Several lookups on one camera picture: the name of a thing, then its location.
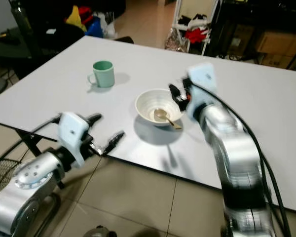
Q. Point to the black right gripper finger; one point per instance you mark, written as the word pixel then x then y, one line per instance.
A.
pixel 186 80
pixel 174 94

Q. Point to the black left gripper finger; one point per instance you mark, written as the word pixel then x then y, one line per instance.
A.
pixel 115 139
pixel 94 118

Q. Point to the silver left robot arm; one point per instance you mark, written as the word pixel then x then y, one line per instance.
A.
pixel 19 197

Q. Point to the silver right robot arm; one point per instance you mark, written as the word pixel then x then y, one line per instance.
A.
pixel 232 153

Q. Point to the golden spoon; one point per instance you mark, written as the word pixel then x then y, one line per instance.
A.
pixel 161 114

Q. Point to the white ribbed bowl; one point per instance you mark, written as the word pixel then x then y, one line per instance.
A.
pixel 147 102

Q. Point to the green ceramic mug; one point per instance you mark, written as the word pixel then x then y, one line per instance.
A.
pixel 104 75

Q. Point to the red cloth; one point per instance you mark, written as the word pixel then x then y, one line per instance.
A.
pixel 196 34

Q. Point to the white clothes rack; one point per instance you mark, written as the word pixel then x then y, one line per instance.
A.
pixel 177 19

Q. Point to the black folding table leg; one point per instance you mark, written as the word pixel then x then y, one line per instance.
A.
pixel 27 138

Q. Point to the black shelf unit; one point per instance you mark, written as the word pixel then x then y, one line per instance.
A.
pixel 241 24

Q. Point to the brown cardboard box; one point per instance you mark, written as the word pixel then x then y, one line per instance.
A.
pixel 278 44

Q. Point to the black floor fan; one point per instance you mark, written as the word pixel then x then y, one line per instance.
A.
pixel 1 175

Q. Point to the yellow cloth item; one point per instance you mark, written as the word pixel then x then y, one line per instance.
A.
pixel 76 19

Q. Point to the round black side table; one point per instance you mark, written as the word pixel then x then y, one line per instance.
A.
pixel 10 49

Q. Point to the dark tall bottle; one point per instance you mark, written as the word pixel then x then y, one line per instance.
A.
pixel 22 19

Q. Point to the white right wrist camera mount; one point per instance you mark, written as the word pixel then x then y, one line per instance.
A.
pixel 201 86

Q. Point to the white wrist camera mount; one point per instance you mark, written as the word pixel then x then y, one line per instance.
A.
pixel 71 132
pixel 201 86

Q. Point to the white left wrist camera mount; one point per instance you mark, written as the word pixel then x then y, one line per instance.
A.
pixel 71 132

